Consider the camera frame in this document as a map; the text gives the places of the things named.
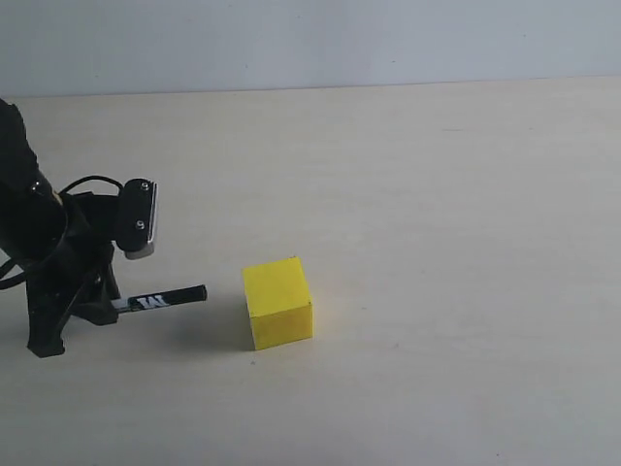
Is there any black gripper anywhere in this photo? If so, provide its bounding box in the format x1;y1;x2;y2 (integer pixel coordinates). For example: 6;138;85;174
26;192;119;358

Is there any black and white marker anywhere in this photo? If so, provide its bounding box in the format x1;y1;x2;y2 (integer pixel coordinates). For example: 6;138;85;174
112;284;208;314

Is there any yellow cube block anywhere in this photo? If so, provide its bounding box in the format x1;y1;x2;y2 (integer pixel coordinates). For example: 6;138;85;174
242;256;314;350

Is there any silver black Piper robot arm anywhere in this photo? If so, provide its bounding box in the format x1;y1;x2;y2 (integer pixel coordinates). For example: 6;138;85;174
1;102;119;358

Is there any black cable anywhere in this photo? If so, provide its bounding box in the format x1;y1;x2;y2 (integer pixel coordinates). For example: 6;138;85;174
0;175;125;292

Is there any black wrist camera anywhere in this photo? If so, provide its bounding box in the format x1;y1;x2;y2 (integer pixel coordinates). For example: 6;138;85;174
114;179;158;260

